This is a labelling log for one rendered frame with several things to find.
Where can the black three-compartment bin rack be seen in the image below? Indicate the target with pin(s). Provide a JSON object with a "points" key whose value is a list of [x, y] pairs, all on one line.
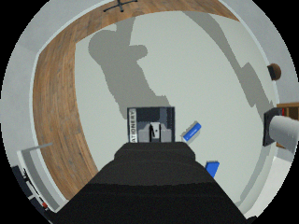
{"points": [[145, 115]]}

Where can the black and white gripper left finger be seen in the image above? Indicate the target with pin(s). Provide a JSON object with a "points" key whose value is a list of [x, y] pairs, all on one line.
{"points": [[145, 135]]}

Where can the blue aa battery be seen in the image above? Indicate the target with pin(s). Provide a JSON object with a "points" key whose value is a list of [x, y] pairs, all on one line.
{"points": [[191, 132]]}

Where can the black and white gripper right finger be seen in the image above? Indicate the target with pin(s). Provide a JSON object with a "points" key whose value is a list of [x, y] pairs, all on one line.
{"points": [[164, 134]]}

